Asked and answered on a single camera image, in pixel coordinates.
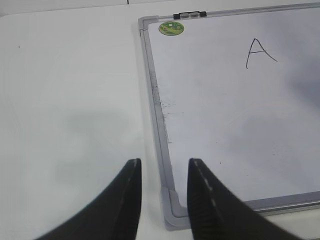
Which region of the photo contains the black whiteboard hanger clip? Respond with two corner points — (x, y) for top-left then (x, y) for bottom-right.
(173, 11), (207, 20)

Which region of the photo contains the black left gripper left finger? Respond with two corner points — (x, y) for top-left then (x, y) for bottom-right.
(40, 158), (142, 240)

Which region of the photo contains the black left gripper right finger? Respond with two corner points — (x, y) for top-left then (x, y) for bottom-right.
(187, 158), (297, 240)

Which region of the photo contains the aluminium framed whiteboard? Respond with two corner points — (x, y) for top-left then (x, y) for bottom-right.
(138, 2), (320, 231)

